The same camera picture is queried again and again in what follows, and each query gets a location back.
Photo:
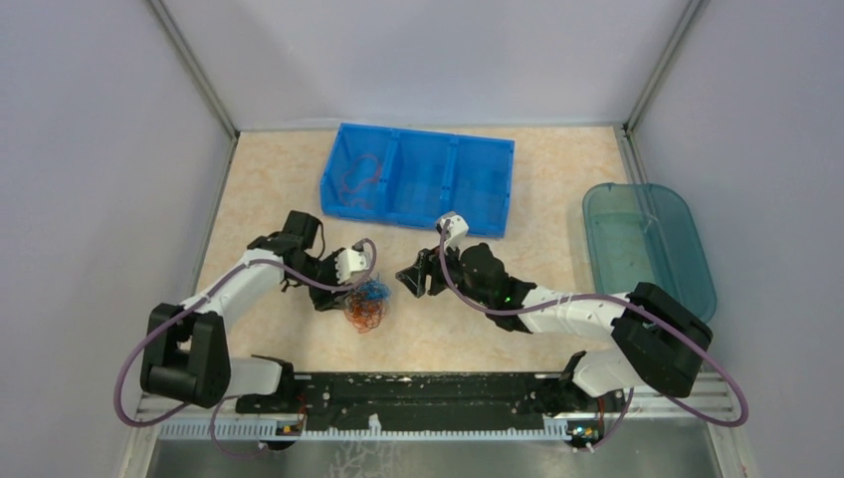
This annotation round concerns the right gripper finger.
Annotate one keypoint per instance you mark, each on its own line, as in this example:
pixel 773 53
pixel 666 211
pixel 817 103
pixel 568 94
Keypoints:
pixel 418 271
pixel 417 288

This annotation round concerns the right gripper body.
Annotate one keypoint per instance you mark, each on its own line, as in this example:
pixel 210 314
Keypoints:
pixel 439 280

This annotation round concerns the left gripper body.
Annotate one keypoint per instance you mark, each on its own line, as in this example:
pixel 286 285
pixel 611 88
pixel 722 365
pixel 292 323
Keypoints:
pixel 324 271

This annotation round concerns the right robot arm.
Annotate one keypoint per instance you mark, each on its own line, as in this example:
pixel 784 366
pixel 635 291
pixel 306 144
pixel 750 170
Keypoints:
pixel 653 339

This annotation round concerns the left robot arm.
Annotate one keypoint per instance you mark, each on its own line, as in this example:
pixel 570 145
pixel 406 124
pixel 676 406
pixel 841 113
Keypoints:
pixel 186 356

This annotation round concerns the blue three-compartment plastic bin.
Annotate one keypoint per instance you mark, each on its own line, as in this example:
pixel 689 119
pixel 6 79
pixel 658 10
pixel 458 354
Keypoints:
pixel 410 178

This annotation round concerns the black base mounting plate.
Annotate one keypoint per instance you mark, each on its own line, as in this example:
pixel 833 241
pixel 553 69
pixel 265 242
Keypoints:
pixel 428 399

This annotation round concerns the teal translucent plastic tray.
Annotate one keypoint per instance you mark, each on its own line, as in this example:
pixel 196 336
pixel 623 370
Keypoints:
pixel 646 233

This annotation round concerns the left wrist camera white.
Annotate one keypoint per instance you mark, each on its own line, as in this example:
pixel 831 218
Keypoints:
pixel 349 262

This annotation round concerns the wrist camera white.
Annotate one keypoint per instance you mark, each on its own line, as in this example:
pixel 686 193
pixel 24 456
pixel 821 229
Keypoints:
pixel 453 228
pixel 349 262

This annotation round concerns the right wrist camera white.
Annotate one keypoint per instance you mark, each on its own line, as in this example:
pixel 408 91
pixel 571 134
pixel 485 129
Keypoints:
pixel 453 228

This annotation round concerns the white slotted cable duct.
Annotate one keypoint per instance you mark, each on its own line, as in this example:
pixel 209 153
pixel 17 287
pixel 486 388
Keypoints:
pixel 266 429

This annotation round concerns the aluminium frame rail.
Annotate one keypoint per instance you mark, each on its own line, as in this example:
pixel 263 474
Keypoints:
pixel 435 396

